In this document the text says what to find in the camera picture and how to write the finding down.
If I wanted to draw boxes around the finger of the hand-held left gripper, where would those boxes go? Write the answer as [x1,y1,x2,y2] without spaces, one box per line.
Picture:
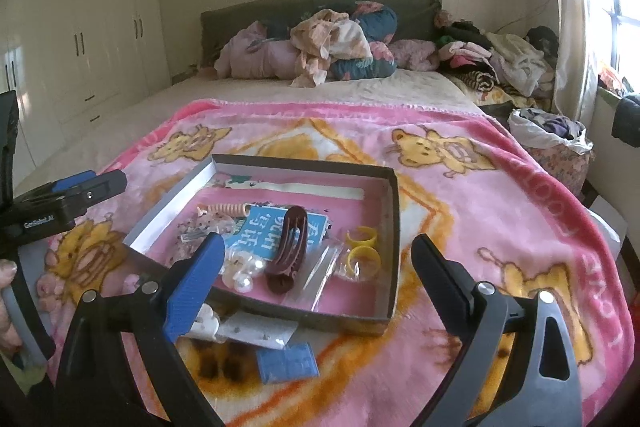
[60,169,128,220]
[30,171,98,202]

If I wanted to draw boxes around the pile of clothes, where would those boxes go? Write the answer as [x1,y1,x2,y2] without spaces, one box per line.
[435,9,558,108]

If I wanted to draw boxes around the dark floral quilt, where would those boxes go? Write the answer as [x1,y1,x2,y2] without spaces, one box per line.
[327,2,401,82]

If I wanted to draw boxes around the cream curtain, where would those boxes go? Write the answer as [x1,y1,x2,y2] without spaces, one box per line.
[542,0,601,122]

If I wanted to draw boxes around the spotted fabric scrunchie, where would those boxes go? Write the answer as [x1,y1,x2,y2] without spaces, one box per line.
[177,212,236,240]

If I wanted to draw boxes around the person's left hand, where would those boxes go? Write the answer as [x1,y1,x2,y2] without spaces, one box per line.
[0,258,25,354]

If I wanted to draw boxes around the laundry basket with clothes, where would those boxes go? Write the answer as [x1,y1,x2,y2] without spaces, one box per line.
[509,107,596,198]

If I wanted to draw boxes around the white claw clip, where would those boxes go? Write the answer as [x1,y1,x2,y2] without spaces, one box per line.
[187,302,223,343]

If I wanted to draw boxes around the cream wardrobe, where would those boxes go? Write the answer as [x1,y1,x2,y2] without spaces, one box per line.
[0,0,171,188]

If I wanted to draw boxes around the bed with beige sheet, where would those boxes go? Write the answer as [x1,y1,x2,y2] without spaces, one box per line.
[10,69,506,188]

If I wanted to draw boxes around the pink printed bear blanket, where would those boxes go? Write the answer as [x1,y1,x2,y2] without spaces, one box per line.
[37,99,631,427]

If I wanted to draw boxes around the brown claw clip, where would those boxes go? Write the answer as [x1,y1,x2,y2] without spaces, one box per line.
[264,205,307,294]

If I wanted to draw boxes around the small clear earring bag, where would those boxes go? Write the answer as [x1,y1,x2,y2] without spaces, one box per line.
[217,311,297,350]

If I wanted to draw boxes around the dark cardboard box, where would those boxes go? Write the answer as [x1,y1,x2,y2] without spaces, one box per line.
[122,153,401,337]

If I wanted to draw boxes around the long clear plastic bag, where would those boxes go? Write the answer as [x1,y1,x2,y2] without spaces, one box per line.
[300,242,346,312]

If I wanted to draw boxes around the small blue packet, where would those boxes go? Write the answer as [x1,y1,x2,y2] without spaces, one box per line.
[256,342,321,385]

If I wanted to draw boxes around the pink clothing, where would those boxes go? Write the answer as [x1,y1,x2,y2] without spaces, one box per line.
[387,39,441,72]

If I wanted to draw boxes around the dark clothes on sill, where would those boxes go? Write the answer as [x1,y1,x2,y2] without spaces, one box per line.
[611,94,640,142]

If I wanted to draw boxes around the beige floral cloth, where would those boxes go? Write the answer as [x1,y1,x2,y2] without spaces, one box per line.
[290,9,373,88]

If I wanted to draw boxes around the purple pillow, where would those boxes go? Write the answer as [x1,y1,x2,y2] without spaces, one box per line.
[214,21,301,80]

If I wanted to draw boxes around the orange spiral hair tie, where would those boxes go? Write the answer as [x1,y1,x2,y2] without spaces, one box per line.
[197,202,251,219]

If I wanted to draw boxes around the clear bag of yellow rings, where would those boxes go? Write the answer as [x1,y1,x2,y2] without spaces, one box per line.
[330,227,383,283]

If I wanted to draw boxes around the pearl hair clip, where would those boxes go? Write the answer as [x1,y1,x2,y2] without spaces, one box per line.
[220,252,268,294]

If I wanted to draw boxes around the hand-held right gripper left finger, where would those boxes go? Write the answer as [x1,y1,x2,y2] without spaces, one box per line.
[52,232,226,427]

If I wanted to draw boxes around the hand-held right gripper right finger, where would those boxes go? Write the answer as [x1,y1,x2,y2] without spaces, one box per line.
[410,234,583,427]

